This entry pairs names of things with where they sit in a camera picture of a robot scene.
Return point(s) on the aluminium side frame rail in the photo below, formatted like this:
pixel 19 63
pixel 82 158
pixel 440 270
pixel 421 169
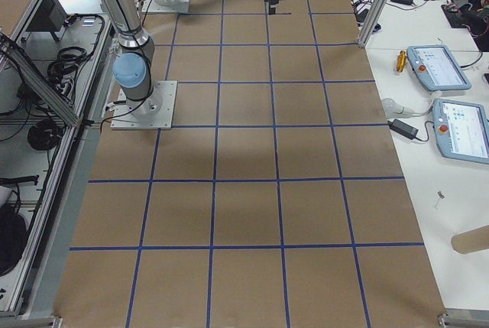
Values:
pixel 37 173

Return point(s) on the white light bulb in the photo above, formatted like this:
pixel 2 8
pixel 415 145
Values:
pixel 392 109

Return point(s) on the black monitor on left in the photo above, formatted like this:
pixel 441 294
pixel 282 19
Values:
pixel 49 17

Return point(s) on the small metal clip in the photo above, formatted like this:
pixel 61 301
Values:
pixel 440 196

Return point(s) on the upper teach pendant tablet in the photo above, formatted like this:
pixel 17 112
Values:
pixel 436 68

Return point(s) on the teach pendant tablet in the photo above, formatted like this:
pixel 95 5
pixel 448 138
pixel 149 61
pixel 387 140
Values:
pixel 461 130
pixel 436 68

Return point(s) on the black power adapter brick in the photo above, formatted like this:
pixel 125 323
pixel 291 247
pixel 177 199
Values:
pixel 402 128

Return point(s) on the lower teach pendant tablet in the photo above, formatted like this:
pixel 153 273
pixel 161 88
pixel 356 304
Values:
pixel 461 130

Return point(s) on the aluminium frame post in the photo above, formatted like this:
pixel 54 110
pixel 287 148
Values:
pixel 370 22

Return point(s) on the cardboard tube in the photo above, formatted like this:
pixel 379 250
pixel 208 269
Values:
pixel 474 240

